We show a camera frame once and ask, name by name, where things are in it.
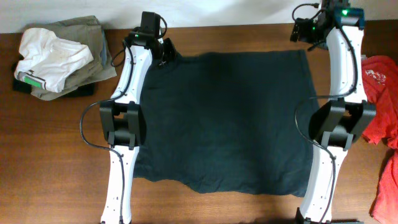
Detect dark green t-shirt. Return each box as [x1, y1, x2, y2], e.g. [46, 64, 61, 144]
[134, 50, 318, 197]

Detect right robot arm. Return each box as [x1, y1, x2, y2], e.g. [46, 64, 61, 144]
[290, 0, 376, 224]

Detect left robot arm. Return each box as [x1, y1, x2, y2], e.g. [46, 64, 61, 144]
[99, 11, 177, 224]

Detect khaki folded garment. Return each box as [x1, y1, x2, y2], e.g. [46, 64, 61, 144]
[31, 16, 116, 92]

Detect red t-shirt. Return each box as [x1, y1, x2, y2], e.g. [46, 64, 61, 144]
[362, 55, 397, 224]

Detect white folded shirt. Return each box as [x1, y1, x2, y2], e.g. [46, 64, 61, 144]
[14, 28, 93, 93]

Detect black folded garment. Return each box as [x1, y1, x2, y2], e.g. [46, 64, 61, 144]
[12, 61, 103, 101]

